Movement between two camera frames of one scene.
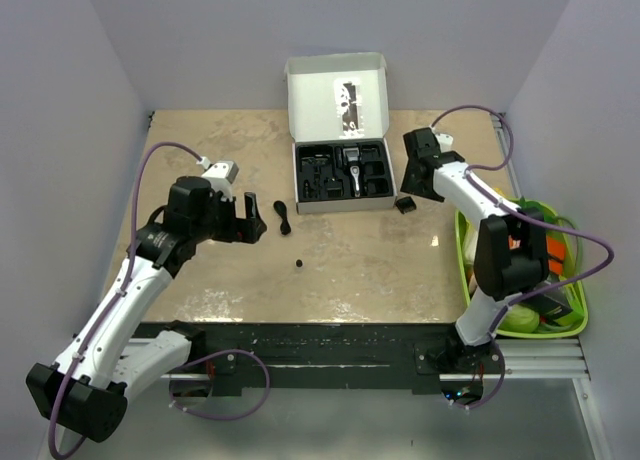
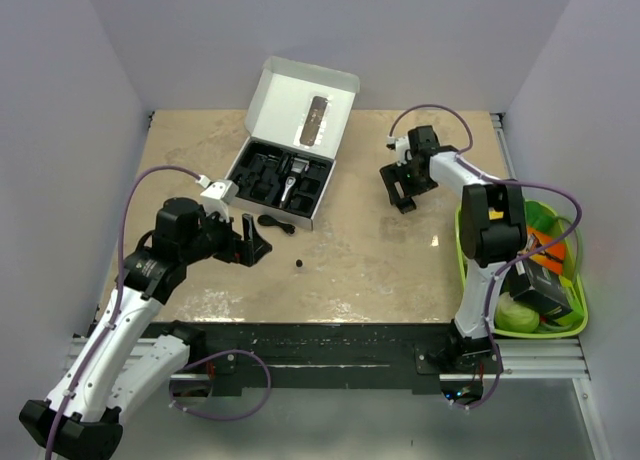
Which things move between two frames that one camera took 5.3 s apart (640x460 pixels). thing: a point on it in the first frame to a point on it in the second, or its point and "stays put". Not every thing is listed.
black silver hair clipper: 352,156 to 297,166
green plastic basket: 558,306 stays put
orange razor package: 555,255 stays put
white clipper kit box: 338,119 to 293,134
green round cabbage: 520,318 stays put
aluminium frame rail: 540,358 stays put
